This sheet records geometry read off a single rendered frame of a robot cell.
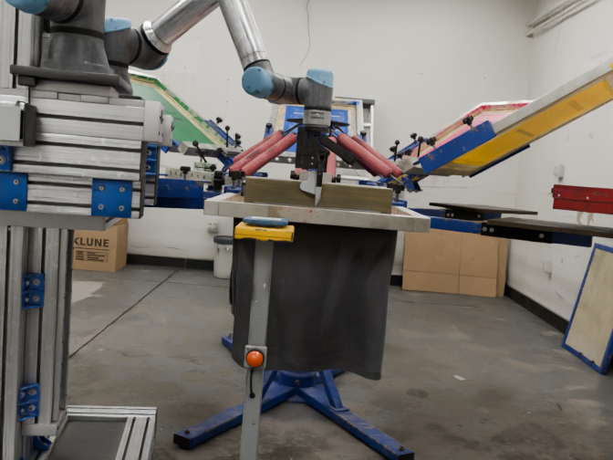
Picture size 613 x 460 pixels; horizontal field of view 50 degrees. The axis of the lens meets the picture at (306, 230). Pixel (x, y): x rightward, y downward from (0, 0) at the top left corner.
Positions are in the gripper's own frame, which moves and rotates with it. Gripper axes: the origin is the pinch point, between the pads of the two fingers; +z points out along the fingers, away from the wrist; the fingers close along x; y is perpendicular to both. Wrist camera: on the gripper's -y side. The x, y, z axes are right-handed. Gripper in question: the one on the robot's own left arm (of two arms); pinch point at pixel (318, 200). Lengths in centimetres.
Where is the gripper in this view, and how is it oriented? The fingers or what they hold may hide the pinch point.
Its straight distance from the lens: 183.9
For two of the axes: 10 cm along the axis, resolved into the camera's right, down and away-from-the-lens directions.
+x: 0.0, 0.9, -10.0
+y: -10.0, -0.7, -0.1
